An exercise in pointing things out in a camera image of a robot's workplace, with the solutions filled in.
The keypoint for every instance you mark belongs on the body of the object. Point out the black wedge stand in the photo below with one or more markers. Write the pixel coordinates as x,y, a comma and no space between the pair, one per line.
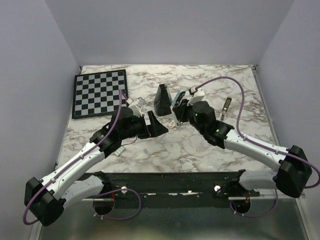
162,101

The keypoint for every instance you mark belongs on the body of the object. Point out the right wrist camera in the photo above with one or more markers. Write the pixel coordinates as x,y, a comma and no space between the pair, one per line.
197,94

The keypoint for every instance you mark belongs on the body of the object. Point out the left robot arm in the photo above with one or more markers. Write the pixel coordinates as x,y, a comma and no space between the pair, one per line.
46,198

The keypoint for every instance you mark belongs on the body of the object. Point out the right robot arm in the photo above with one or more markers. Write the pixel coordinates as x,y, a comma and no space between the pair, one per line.
289,172

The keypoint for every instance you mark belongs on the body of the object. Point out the small staple box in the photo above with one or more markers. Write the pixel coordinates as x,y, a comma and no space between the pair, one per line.
171,124

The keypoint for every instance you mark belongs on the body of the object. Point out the black white chessboard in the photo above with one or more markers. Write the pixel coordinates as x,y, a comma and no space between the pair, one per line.
99,94

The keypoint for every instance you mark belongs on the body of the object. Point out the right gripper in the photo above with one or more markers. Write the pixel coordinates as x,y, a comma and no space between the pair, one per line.
181,110

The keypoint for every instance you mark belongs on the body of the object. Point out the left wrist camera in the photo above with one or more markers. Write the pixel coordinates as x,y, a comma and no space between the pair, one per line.
136,105

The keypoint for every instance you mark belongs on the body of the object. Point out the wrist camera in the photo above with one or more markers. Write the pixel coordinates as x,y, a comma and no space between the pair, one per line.
197,94
136,105

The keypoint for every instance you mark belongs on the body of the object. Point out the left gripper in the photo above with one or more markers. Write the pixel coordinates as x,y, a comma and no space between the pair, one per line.
156,128

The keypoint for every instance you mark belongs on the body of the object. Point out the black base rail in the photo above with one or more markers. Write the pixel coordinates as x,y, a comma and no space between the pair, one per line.
180,189

